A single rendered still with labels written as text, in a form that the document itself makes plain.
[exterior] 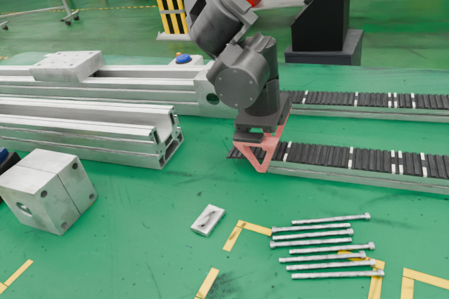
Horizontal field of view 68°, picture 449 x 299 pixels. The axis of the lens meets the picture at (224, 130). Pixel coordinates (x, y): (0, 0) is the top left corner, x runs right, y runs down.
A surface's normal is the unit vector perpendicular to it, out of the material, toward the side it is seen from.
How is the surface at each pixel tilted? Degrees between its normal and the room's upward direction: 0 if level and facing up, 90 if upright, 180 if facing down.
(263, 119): 2
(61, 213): 90
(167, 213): 0
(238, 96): 88
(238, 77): 88
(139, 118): 90
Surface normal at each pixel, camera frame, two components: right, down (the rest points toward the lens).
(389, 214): -0.16, -0.82
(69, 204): 0.91, 0.10
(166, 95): -0.35, 0.57
